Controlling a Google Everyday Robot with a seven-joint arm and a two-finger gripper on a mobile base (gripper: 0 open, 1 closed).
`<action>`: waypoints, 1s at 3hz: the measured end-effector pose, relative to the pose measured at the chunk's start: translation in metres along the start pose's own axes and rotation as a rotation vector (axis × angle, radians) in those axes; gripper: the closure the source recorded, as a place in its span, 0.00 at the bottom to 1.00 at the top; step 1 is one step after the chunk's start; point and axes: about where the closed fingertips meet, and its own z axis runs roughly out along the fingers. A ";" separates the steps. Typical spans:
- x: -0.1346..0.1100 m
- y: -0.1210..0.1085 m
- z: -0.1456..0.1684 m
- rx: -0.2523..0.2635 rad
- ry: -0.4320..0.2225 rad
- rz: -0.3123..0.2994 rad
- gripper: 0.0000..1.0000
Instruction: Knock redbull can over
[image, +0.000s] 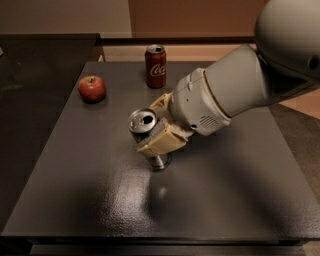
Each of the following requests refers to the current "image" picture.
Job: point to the red coca-cola can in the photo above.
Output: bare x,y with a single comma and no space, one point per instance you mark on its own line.
155,62

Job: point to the blue silver redbull can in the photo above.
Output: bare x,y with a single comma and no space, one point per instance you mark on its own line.
140,124

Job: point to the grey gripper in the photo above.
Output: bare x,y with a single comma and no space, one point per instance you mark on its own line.
196,101

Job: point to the red apple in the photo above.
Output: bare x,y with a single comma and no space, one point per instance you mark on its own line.
92,89

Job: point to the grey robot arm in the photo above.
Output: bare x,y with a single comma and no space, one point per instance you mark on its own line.
283,64

